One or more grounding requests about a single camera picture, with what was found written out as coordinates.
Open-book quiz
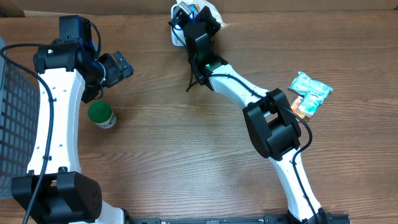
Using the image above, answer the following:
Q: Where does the orange tissue pack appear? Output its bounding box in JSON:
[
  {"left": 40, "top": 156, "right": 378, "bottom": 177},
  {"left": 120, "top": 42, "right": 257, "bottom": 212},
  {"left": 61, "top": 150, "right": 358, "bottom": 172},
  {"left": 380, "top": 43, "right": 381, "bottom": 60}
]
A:
[{"left": 290, "top": 96, "right": 305, "bottom": 119}]

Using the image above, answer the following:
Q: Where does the green lid jar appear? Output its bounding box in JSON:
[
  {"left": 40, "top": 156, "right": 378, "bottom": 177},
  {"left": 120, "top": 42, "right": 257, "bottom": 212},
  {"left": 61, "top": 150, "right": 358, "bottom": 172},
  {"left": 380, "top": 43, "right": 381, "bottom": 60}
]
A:
[{"left": 88, "top": 101, "right": 117, "bottom": 129}]

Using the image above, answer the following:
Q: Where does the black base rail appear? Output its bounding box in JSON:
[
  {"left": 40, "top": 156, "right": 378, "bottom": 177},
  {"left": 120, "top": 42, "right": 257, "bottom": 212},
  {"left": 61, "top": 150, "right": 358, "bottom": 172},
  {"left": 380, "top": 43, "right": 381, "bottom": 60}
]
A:
[{"left": 131, "top": 213, "right": 351, "bottom": 224}]

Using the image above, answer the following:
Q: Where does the teal wet wipes pack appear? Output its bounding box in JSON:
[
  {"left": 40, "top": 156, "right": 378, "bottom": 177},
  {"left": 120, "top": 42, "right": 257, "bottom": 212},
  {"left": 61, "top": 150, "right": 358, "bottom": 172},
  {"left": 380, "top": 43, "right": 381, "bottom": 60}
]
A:
[{"left": 289, "top": 71, "right": 333, "bottom": 96}]

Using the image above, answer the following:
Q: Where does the white barcode scanner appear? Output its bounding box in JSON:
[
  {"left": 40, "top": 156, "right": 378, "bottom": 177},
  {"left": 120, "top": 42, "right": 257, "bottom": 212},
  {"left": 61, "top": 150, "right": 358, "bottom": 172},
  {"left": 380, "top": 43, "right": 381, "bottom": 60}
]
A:
[{"left": 170, "top": 1, "right": 198, "bottom": 47}]

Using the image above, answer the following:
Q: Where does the small teal tissue pack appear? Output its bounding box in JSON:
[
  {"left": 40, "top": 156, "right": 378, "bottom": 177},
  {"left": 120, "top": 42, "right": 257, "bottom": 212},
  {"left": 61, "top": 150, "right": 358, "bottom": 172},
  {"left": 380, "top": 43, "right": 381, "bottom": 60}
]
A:
[{"left": 298, "top": 91, "right": 324, "bottom": 118}]

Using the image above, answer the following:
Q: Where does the beige brown snack pouch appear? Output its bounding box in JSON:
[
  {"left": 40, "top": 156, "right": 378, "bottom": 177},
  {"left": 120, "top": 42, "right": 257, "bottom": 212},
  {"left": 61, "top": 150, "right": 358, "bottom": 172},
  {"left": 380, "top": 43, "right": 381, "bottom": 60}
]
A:
[{"left": 176, "top": 0, "right": 229, "bottom": 29}]

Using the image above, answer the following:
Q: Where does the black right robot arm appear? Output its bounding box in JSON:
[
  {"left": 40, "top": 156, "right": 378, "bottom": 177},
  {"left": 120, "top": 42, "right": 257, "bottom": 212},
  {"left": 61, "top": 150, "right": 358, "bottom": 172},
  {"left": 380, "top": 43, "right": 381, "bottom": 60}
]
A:
[{"left": 170, "top": 2, "right": 328, "bottom": 223}]

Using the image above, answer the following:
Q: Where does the black mesh basket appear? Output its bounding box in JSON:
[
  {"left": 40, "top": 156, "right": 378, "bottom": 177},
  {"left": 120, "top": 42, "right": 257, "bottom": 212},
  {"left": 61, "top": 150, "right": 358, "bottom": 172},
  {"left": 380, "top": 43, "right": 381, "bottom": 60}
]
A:
[{"left": 0, "top": 37, "right": 41, "bottom": 200}]

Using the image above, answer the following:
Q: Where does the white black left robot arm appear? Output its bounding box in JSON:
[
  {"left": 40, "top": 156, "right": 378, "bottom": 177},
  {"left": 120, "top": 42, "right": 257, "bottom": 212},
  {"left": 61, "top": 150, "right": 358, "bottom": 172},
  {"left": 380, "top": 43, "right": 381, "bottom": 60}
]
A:
[{"left": 11, "top": 15, "right": 134, "bottom": 223}]

